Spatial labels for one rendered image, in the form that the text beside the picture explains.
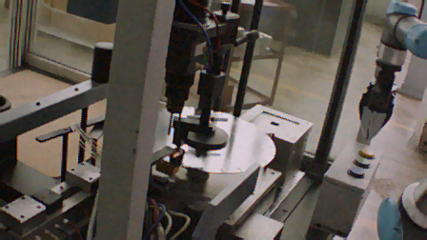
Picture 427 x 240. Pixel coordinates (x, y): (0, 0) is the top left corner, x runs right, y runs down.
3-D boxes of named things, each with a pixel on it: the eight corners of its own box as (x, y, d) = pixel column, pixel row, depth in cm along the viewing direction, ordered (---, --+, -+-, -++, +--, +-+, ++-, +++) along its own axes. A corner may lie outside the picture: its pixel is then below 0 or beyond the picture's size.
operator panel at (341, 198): (335, 184, 158) (349, 138, 152) (369, 195, 154) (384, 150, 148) (308, 226, 134) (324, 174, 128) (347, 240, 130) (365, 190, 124)
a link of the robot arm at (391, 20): (398, 5, 117) (384, -4, 125) (388, 49, 122) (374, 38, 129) (426, 10, 119) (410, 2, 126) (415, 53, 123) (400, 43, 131)
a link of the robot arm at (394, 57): (406, 52, 122) (375, 43, 125) (401, 70, 124) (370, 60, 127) (409, 48, 128) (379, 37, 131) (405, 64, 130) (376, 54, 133)
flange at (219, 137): (236, 137, 127) (238, 128, 126) (212, 152, 118) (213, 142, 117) (196, 121, 131) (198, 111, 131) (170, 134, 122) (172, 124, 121)
